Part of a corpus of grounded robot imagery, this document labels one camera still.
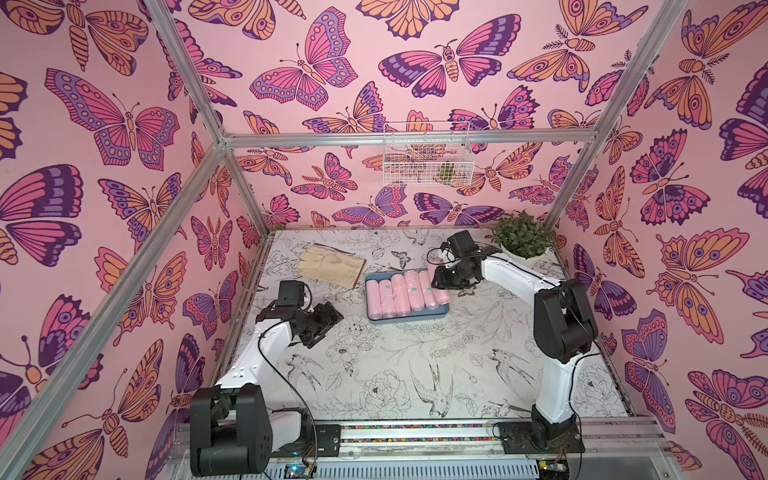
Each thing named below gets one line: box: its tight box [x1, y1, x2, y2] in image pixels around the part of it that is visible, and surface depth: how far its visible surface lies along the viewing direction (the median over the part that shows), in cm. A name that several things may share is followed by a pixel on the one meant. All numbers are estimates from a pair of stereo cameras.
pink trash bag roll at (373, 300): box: [366, 280, 383, 320], surface depth 97 cm
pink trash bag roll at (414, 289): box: [404, 270, 425, 311], surface depth 99 cm
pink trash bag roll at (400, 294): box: [391, 274, 411, 316], surface depth 99 cm
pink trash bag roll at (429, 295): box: [418, 270, 439, 310], surface depth 98 cm
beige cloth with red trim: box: [298, 242, 367, 289], surface depth 111 cm
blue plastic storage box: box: [364, 268, 450, 324], surface depth 97 cm
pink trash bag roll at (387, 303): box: [379, 279, 396, 317], surface depth 98 cm
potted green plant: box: [484, 208, 552, 260], surface depth 96 cm
